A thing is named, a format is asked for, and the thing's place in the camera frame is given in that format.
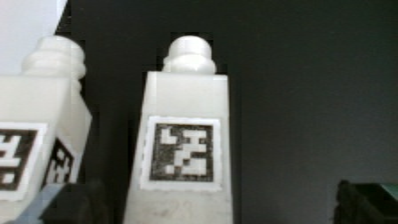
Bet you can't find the white square tabletop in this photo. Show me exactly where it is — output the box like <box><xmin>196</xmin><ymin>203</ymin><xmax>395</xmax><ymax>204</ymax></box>
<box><xmin>0</xmin><ymin>0</ymin><xmax>68</xmax><ymax>75</ymax></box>

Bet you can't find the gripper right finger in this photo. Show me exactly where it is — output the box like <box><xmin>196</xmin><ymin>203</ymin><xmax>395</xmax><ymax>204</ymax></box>
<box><xmin>337</xmin><ymin>180</ymin><xmax>398</xmax><ymax>224</ymax></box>

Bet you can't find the white table leg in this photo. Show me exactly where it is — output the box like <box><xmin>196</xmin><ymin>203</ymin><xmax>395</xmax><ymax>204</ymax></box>
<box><xmin>0</xmin><ymin>36</ymin><xmax>93</xmax><ymax>224</ymax></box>
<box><xmin>123</xmin><ymin>36</ymin><xmax>234</xmax><ymax>224</ymax></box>

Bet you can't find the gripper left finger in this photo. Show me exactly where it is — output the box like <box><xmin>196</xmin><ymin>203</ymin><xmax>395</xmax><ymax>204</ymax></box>
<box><xmin>20</xmin><ymin>181</ymin><xmax>111</xmax><ymax>224</ymax></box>

